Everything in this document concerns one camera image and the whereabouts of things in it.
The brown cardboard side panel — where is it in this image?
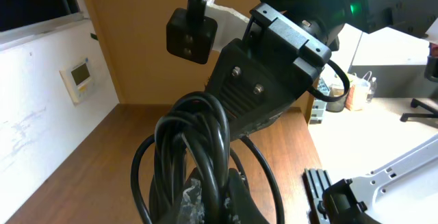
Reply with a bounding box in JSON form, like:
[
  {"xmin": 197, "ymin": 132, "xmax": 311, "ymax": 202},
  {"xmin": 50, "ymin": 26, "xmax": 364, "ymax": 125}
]
[{"xmin": 75, "ymin": 0, "xmax": 268, "ymax": 105}]

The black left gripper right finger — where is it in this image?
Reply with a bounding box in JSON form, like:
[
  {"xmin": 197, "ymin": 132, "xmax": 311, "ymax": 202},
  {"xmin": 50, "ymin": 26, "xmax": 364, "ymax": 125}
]
[{"xmin": 225, "ymin": 169, "xmax": 268, "ymax": 224}]

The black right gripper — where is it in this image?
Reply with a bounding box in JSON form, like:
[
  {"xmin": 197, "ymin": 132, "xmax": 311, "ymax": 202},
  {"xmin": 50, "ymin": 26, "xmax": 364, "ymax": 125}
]
[{"xmin": 205, "ymin": 3, "xmax": 331, "ymax": 140}]

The white wall thermostat panel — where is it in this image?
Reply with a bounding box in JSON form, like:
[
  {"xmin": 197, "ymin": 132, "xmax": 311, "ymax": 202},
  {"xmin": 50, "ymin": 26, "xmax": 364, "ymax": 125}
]
[{"xmin": 60, "ymin": 58, "xmax": 96, "ymax": 106}]

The thick black cable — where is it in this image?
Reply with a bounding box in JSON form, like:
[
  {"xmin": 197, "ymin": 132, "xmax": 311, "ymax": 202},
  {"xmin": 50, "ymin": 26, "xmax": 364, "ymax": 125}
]
[{"xmin": 130, "ymin": 91, "xmax": 285, "ymax": 224}]

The black office chair base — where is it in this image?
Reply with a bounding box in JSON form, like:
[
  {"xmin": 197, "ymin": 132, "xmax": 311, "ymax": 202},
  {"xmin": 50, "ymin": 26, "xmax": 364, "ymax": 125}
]
[{"xmin": 399, "ymin": 97, "xmax": 438, "ymax": 123}]

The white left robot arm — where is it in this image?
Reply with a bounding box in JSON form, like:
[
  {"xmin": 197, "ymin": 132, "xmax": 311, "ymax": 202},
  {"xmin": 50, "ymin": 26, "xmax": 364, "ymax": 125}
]
[{"xmin": 159, "ymin": 134, "xmax": 437, "ymax": 224}]

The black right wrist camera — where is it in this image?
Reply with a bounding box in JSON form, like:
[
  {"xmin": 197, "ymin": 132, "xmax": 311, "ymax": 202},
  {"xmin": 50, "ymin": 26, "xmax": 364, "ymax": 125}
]
[{"xmin": 166, "ymin": 8, "xmax": 218, "ymax": 64}]

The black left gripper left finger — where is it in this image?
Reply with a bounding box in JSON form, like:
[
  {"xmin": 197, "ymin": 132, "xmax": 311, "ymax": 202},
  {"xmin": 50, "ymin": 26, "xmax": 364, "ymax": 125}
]
[{"xmin": 164, "ymin": 168, "xmax": 207, "ymax": 224}]

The white plastic bag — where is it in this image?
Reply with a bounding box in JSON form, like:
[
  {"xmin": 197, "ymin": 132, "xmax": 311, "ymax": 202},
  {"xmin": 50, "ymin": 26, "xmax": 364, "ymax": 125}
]
[{"xmin": 345, "ymin": 73, "xmax": 371, "ymax": 111}]

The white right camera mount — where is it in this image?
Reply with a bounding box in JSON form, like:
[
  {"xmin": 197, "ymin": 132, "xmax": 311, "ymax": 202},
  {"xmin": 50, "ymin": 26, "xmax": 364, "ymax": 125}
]
[{"xmin": 186, "ymin": 0, "xmax": 249, "ymax": 52}]

